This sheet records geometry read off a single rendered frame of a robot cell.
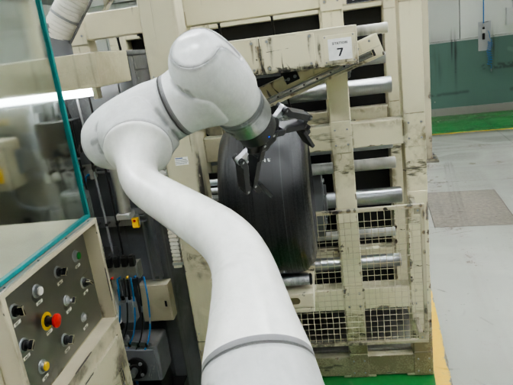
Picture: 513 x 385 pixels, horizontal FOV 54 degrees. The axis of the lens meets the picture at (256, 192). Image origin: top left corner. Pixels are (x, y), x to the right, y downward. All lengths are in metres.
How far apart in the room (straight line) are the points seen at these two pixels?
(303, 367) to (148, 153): 0.42
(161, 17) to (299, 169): 0.70
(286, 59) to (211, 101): 1.30
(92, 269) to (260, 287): 1.41
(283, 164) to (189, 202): 1.09
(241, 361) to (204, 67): 0.43
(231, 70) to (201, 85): 0.05
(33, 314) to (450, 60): 9.85
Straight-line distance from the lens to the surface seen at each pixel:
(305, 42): 2.03
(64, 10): 2.28
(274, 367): 0.41
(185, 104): 0.75
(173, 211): 0.59
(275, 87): 2.18
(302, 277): 1.89
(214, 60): 0.71
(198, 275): 2.02
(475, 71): 10.82
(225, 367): 0.42
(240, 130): 0.83
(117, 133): 0.76
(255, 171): 0.96
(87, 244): 1.81
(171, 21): 1.83
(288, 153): 1.68
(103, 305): 1.89
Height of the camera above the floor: 1.74
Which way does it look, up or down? 16 degrees down
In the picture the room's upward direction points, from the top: 7 degrees counter-clockwise
